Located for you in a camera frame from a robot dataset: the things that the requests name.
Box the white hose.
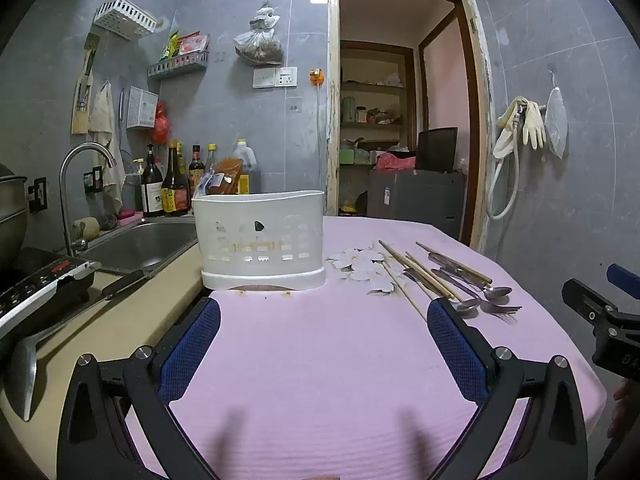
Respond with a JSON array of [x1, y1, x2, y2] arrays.
[[487, 105, 524, 221]]

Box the red cap sauce bottle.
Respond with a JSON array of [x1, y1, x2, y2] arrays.
[[188, 144, 206, 197]]

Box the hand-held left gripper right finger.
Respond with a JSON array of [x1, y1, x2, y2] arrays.
[[427, 297, 590, 480]]

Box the metal pot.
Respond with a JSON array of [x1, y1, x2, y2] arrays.
[[0, 162, 29, 267]]

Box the red snack packet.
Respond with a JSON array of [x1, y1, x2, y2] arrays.
[[177, 32, 209, 56]]

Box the white wall box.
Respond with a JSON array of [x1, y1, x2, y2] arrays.
[[127, 86, 160, 129]]

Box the wooden chopstick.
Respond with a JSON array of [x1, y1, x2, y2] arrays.
[[381, 261, 430, 322], [404, 253, 447, 292], [381, 247, 451, 302], [415, 242, 494, 285], [378, 239, 464, 303]]

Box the black monitor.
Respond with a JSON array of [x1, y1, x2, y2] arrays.
[[416, 127, 459, 171]]

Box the hanging beige towel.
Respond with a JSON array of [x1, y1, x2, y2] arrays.
[[88, 81, 127, 213]]

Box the white wall switch socket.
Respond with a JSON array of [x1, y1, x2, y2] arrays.
[[252, 66, 298, 90]]

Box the steel sink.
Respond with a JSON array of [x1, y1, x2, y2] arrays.
[[75, 219, 199, 277]]

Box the clear bag of dried goods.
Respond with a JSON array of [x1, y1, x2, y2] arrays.
[[233, 2, 284, 67]]

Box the cream rubber gloves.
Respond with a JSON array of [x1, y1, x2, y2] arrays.
[[492, 94, 549, 159]]

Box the beige sponge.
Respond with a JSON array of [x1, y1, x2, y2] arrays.
[[72, 217, 101, 241]]

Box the steel faucet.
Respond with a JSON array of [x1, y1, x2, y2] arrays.
[[58, 142, 117, 257]]

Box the person's right hand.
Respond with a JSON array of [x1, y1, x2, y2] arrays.
[[611, 377, 640, 441]]

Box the white slotted wall basket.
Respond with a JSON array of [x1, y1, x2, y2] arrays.
[[93, 0, 164, 42]]

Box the wooden door frame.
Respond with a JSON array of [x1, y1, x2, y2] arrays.
[[327, 0, 494, 257]]

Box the grey washing machine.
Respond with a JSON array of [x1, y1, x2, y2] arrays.
[[367, 167, 467, 237]]

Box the green snack packet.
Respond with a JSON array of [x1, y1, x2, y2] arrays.
[[159, 30, 181, 61]]

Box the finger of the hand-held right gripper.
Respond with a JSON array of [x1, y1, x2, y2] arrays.
[[606, 262, 640, 303], [561, 279, 621, 328]]

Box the blue and white packet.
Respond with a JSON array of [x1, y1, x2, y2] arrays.
[[192, 172, 226, 199]]

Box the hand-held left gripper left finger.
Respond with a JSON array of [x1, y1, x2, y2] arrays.
[[56, 296, 222, 480]]

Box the dark bottle with white label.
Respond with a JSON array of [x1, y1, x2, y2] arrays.
[[141, 143, 166, 217]]

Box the pink floral tablecloth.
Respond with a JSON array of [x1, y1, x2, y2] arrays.
[[125, 215, 608, 480]]

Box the wooden storage shelf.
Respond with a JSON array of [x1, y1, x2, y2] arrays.
[[339, 40, 417, 162]]

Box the large oil jug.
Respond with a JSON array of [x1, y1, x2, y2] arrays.
[[230, 138, 261, 195]]

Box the pump soap bottle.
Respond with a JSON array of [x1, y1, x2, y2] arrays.
[[131, 157, 146, 213]]

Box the soy sauce bottle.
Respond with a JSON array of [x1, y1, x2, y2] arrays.
[[162, 139, 191, 217]]

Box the grey wall shelf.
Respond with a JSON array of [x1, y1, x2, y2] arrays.
[[147, 52, 209, 79]]

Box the white plastic utensil holder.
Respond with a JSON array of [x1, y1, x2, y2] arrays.
[[191, 190, 326, 292]]

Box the pink cloth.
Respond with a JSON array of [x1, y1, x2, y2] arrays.
[[374, 152, 417, 171]]

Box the red plastic bag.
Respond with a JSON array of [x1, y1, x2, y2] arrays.
[[152, 102, 171, 144]]

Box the black induction cooker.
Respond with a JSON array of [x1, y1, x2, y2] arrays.
[[0, 255, 102, 342]]

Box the white power cable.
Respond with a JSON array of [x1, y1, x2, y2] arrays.
[[316, 85, 327, 211]]

